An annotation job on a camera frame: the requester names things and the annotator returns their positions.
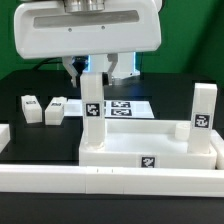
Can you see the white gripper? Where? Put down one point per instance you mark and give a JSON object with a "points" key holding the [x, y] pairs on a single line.
{"points": [[57, 28]]}

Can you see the white desk tabletop tray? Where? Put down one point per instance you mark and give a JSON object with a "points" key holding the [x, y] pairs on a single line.
{"points": [[146, 144]]}

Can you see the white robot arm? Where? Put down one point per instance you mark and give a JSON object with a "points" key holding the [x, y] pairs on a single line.
{"points": [[99, 63]]}

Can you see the white marker sheet with tags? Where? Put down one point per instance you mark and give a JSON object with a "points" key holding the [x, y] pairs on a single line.
{"points": [[114, 109]]}

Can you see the white left fence block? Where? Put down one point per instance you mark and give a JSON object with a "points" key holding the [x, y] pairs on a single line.
{"points": [[4, 136]]}

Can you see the white fence block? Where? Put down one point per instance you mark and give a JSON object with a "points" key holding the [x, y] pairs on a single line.
{"points": [[218, 144], [4, 136]]}

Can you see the white front fence bar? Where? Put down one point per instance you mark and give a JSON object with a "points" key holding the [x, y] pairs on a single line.
{"points": [[102, 180]]}

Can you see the white right fence block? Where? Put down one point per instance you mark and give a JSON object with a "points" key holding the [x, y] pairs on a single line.
{"points": [[218, 144]]}

